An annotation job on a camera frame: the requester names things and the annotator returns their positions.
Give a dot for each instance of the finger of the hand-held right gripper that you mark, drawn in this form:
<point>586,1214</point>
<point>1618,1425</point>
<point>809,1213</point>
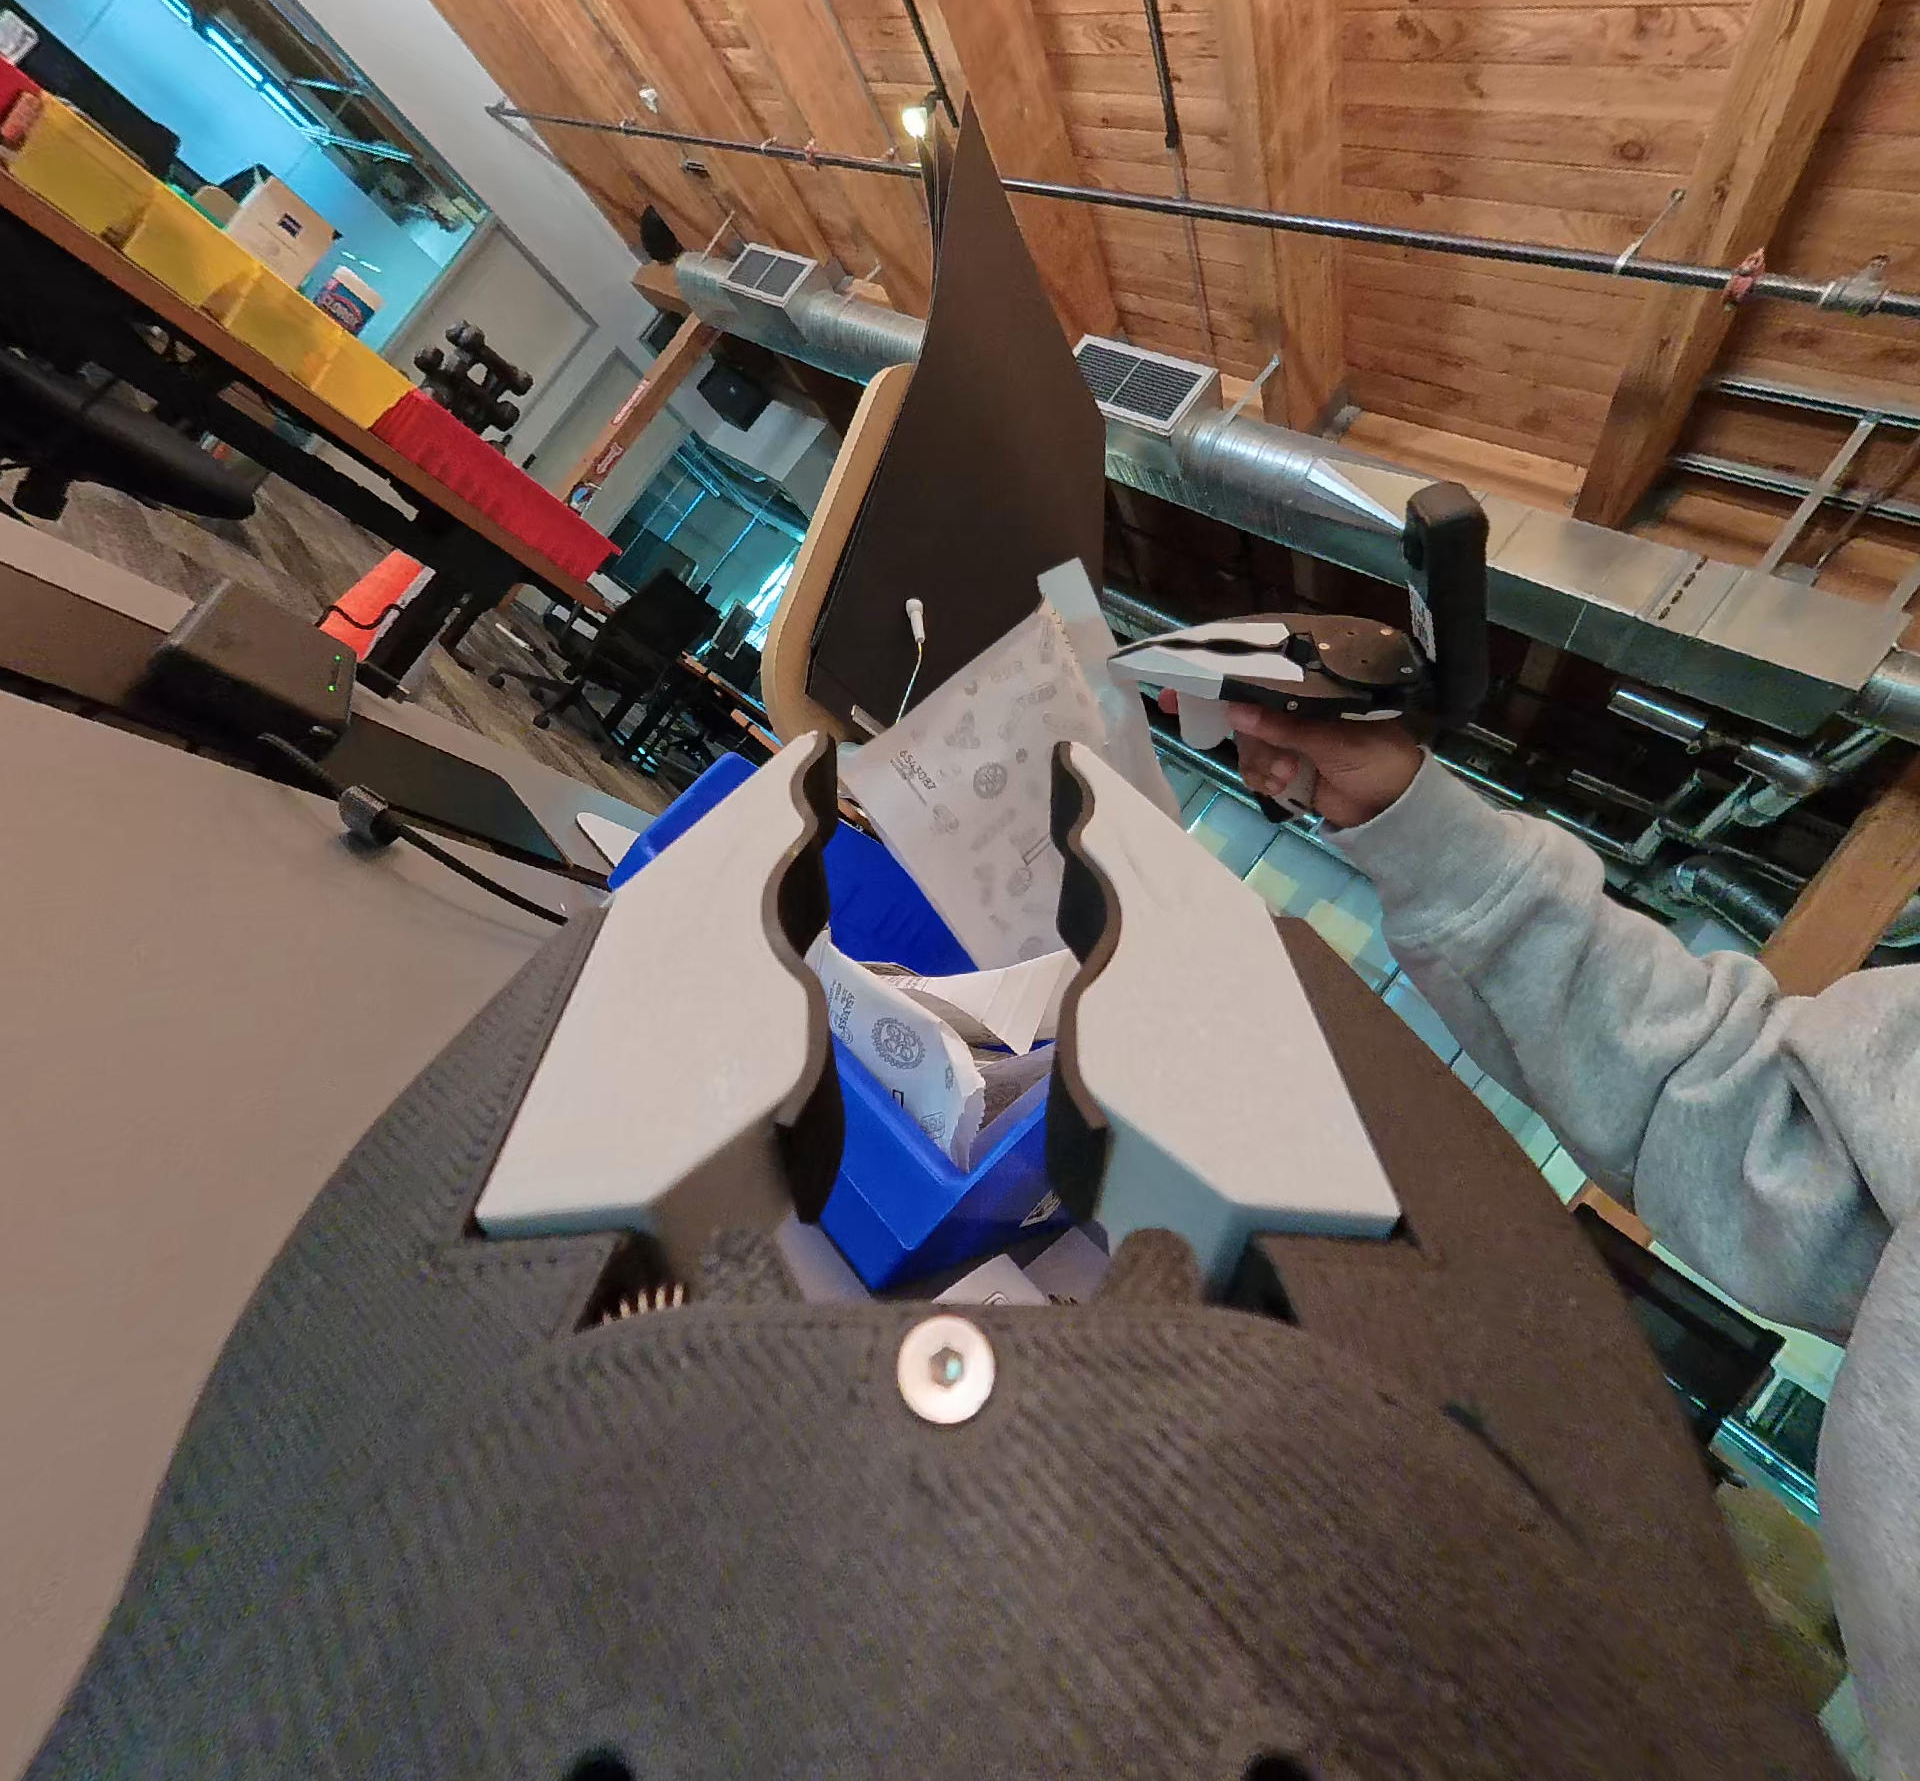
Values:
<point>1222,635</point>
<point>1171,672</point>

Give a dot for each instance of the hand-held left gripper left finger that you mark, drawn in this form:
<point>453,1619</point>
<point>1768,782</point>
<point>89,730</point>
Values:
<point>643,1031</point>

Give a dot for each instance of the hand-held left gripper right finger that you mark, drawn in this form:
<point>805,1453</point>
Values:
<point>1213,1063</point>

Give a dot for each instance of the printed white paper bag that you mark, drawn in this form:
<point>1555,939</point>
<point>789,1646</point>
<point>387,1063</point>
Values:
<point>992,777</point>

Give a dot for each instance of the pile of white paper bags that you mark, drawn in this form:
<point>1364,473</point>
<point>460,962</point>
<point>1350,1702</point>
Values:
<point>900,1047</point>

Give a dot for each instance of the blue plastic bin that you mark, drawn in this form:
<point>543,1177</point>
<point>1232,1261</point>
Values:
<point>914,1196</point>

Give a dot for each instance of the person's right forearm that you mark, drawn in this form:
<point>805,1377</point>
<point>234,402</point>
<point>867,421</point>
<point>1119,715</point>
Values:
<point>1618,1031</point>

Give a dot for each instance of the person's right hand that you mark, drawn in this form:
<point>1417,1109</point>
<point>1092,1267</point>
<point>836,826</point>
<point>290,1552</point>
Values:
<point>1350,768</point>

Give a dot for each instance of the white-headed pin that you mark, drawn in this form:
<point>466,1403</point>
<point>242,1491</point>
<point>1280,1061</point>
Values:
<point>918,611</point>

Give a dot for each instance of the white air vent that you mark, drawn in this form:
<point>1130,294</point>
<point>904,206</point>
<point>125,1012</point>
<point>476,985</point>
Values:
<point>770,271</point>
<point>1149,380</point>

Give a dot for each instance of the black divider board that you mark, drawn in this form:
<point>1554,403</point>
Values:
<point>976,461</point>

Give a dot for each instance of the black ceiling pipe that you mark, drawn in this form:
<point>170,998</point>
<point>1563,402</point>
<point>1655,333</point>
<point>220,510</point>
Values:
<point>1350,228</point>

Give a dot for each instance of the black power adapter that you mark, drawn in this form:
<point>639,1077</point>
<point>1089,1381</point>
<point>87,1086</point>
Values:
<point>249,672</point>

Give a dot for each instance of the red plastic bin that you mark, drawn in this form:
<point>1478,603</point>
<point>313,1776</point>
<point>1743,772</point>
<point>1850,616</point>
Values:
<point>495,492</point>

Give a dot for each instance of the yellow plastic bin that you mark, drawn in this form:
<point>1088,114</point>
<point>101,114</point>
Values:
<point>180,245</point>
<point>276,321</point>
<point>73,168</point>
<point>360,383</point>

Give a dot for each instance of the long wooden table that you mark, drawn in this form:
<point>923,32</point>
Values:
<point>300,409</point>

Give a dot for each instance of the person's grey sweatshirt torso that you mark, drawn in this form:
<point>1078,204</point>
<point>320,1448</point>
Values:
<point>1882,1361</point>

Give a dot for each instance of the wipes canister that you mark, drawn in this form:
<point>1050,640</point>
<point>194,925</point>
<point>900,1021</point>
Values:
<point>342,298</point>

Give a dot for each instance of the white cardboard box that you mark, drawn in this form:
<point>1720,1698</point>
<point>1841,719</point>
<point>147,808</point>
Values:
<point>276,228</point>

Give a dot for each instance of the silver ventilation duct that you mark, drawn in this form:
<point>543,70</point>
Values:
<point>1321,492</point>

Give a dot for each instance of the black wall speaker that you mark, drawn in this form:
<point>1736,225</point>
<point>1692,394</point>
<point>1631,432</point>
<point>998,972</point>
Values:
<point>734,397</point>

